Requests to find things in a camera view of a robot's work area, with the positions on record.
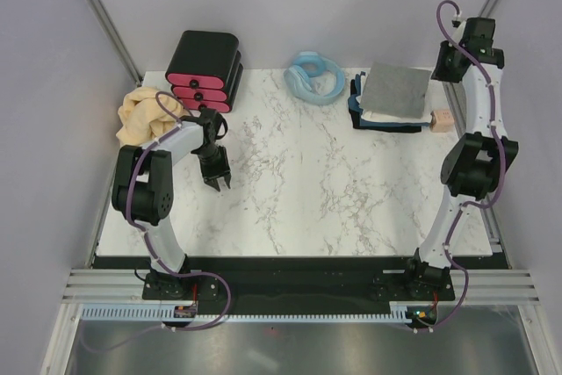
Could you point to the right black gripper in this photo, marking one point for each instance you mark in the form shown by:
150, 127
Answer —
439, 73

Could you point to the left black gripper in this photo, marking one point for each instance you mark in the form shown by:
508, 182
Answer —
222, 169

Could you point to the grey t shirt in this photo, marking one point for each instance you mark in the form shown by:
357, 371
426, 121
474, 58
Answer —
395, 91

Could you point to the yellow t shirt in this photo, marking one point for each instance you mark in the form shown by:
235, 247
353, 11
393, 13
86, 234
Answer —
143, 119

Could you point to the black pink drawer box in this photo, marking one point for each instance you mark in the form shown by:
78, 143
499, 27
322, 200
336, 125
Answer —
205, 70

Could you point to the light blue headphones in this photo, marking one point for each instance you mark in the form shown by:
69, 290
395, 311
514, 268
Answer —
305, 67

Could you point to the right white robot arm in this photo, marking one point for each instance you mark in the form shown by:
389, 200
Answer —
477, 165

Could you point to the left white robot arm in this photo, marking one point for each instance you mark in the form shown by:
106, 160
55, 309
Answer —
143, 192

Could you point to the pink cube power strip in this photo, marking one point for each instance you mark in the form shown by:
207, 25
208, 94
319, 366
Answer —
442, 121

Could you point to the white blue folded t shirt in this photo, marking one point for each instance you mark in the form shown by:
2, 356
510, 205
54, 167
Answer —
363, 120

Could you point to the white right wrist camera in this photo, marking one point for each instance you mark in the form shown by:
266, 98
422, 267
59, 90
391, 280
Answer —
459, 29

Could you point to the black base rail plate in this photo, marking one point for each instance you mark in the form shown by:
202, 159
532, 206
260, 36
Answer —
301, 284

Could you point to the light blue cable duct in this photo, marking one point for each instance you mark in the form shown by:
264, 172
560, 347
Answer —
174, 313

